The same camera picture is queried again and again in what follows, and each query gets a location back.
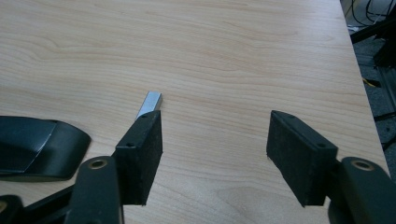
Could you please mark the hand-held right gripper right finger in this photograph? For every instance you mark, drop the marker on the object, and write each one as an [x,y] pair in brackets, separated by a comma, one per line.
[299,158]

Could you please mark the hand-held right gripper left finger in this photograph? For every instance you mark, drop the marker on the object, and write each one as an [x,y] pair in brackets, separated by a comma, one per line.
[140,155]

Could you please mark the black glasses case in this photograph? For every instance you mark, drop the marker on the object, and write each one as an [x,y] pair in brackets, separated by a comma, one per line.
[62,149]

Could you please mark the silver metal bar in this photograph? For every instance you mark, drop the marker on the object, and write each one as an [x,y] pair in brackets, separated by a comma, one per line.
[151,102]

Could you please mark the aluminium floor rail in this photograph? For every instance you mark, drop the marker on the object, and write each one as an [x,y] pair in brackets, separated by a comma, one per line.
[388,84]

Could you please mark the black metal frame strut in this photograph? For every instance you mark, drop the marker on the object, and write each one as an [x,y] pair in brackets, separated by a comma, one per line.
[373,29]

